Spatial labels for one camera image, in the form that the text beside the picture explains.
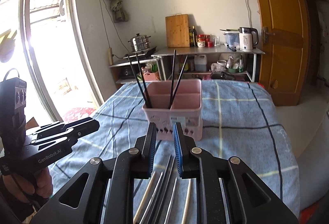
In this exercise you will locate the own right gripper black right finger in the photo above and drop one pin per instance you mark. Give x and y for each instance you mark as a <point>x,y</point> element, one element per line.
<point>195,162</point>

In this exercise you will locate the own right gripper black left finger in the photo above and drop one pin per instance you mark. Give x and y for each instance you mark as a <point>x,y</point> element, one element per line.
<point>134,163</point>

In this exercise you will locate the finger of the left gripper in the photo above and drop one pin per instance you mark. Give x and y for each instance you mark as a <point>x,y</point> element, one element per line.
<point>51,139</point>
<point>80,128</point>

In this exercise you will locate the black chopstick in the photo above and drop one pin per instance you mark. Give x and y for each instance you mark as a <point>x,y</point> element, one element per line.
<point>173,77</point>
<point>144,83</point>
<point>138,82</point>
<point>174,90</point>

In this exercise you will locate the metal kitchen table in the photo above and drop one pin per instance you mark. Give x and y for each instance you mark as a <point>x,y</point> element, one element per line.
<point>213,51</point>

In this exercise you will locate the person's left hand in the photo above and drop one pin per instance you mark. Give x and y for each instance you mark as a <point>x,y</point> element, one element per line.
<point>17,185</point>

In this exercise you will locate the white chopstick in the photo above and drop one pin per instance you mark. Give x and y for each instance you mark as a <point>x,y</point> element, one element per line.
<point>144,198</point>
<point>187,200</point>

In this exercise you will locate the steel chopstick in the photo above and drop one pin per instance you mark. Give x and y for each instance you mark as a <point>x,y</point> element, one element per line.
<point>143,219</point>
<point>170,205</point>

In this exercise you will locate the pink plastic utensil caddy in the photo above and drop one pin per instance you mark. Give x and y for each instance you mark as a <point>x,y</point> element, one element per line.
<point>185,108</point>

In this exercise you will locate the dark steel utensil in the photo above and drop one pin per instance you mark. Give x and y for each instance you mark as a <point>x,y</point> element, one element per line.
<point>161,194</point>

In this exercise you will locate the pink basket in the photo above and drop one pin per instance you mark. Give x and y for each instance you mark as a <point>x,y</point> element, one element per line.
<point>154,76</point>

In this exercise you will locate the black pan lid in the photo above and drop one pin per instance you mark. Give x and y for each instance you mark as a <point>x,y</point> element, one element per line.
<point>222,76</point>

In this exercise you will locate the black induction cooker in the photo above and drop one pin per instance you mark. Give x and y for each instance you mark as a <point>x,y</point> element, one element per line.
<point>143,53</point>

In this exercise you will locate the white plastic jug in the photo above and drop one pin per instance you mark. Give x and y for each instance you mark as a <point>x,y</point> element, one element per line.
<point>200,62</point>

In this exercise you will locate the stainless steel steamer pot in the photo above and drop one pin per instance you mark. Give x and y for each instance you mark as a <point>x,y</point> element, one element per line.
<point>139,42</point>

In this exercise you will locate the small shelf rack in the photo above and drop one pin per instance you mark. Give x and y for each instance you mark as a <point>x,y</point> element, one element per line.
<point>123,70</point>

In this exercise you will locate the red lidded jar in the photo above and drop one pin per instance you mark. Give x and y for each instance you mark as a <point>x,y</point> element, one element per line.
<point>201,41</point>

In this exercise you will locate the clear drinking glass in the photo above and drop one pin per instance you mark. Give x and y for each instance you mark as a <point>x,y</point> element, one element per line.
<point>216,41</point>

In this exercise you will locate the dark soy sauce bottle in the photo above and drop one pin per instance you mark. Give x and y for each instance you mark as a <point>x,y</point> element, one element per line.
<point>194,36</point>

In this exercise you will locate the white electric kettle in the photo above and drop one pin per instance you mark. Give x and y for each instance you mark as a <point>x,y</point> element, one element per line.
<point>248,38</point>

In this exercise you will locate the clear plastic container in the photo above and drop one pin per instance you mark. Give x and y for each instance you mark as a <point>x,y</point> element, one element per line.
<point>231,36</point>

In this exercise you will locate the wooden cutting board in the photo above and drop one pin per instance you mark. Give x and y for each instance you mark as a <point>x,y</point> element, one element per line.
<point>177,31</point>

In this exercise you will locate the wooden door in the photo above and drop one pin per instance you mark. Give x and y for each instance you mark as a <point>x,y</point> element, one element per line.
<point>285,43</point>

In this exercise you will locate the window frame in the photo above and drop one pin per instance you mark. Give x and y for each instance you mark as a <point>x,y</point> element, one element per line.
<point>41,42</point>

